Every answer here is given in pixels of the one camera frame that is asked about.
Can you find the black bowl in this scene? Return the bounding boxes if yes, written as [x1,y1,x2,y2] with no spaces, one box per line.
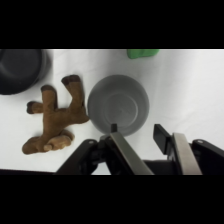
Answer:
[0,49,54,96]

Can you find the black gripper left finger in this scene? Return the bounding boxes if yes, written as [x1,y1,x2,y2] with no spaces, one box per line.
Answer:
[98,123,155,176]

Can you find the brown plush toy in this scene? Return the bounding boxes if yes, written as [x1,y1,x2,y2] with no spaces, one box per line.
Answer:
[21,74,91,156]

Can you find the grey bowl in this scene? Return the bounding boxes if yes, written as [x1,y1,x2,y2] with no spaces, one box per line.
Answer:
[87,74,151,137]

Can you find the green sponge block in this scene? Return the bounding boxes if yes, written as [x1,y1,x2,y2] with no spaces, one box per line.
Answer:
[126,49,161,60]

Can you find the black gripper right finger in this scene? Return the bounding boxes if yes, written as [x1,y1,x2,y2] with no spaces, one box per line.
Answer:
[152,123,203,176]

